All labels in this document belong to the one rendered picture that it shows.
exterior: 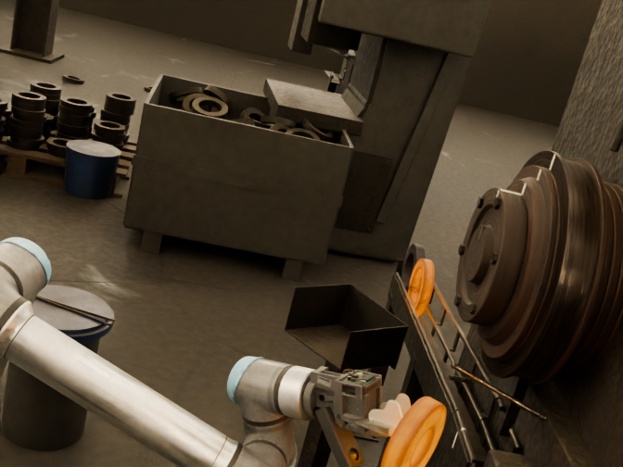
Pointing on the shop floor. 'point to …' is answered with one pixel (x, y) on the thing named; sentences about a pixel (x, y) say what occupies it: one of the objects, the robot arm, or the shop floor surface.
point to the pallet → (61, 131)
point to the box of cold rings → (235, 175)
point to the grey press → (384, 106)
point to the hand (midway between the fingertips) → (416, 433)
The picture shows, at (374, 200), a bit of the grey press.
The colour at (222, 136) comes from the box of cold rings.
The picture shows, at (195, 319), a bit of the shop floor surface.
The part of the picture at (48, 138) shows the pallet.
